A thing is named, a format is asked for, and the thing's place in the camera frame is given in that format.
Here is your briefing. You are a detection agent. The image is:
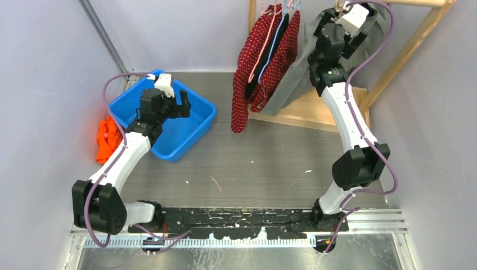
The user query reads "red polka dot garment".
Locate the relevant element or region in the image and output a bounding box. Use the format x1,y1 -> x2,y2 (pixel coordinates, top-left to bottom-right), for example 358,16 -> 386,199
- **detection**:
231,3 -> 282,133
250,11 -> 301,113

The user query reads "light blue hanger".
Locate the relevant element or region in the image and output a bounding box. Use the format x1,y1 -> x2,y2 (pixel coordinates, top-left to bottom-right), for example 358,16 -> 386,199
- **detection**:
257,1 -> 301,83

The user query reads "grey pleated skirt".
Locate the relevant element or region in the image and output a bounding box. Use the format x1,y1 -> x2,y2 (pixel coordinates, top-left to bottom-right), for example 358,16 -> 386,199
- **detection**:
260,3 -> 390,116

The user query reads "wooden hanger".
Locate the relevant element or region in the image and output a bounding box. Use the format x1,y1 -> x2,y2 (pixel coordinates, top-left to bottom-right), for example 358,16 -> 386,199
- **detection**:
334,0 -> 352,13

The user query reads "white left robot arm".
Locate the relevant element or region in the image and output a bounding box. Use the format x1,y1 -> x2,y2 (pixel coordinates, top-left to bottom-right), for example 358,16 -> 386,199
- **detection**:
72,88 -> 191,235

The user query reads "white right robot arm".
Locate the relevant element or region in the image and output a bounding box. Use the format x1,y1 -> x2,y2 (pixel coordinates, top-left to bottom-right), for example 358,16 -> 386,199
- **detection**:
308,4 -> 390,231

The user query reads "pink hanger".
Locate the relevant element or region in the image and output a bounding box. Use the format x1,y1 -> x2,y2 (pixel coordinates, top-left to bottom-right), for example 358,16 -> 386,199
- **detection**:
247,1 -> 280,83

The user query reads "blue plastic bin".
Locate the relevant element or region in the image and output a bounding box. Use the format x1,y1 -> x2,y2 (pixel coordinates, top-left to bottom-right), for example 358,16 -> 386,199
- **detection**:
109,70 -> 217,163

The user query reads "orange cloth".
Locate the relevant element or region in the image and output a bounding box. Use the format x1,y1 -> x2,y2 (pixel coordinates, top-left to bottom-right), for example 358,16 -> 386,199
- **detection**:
96,115 -> 123,164

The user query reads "wooden clothes rack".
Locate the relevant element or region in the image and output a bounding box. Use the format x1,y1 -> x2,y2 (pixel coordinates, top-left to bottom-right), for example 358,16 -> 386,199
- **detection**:
249,0 -> 456,132

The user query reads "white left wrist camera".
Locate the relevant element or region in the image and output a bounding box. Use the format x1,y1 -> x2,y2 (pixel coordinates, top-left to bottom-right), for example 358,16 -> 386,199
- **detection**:
147,73 -> 175,97

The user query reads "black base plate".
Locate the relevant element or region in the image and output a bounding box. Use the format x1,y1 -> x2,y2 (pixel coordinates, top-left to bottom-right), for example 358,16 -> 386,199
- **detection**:
142,207 -> 349,240

